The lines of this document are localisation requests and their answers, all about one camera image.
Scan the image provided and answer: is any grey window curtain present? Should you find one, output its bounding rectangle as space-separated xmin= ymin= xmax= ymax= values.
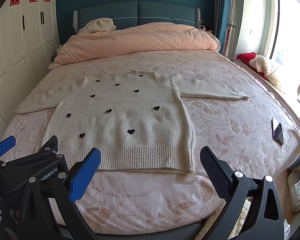
xmin=214 ymin=0 xmax=236 ymax=58

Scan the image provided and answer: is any peach folded duvet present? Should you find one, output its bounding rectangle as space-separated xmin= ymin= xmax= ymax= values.
xmin=49 ymin=22 xmax=221 ymax=70

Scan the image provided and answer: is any black smartphone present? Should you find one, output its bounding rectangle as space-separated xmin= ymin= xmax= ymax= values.
xmin=271 ymin=118 xmax=284 ymax=145

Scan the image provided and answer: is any white wardrobe with red decals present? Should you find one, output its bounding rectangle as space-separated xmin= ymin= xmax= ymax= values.
xmin=0 ymin=0 xmax=59 ymax=138

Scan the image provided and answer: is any teal upholstered headboard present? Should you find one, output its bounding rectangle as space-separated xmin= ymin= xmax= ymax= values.
xmin=72 ymin=1 xmax=202 ymax=33

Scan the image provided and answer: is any cream knotted blanket on sill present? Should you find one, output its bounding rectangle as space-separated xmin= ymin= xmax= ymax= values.
xmin=249 ymin=55 xmax=282 ymax=87

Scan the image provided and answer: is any cream sweater with black hearts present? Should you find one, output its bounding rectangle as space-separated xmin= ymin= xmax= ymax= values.
xmin=15 ymin=70 xmax=247 ymax=173

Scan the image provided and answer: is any pink butterfly pattern bedspread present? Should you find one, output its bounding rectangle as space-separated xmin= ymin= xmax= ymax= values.
xmin=2 ymin=50 xmax=300 ymax=235

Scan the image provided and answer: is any red cushion on sill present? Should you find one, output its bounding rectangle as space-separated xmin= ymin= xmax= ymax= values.
xmin=236 ymin=52 xmax=267 ymax=80

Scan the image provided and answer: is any white floral storage box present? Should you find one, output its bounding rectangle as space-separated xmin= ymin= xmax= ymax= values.
xmin=287 ymin=157 xmax=300 ymax=212

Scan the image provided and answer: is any cream knit garment on pillow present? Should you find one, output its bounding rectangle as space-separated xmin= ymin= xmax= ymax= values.
xmin=78 ymin=18 xmax=116 ymax=34

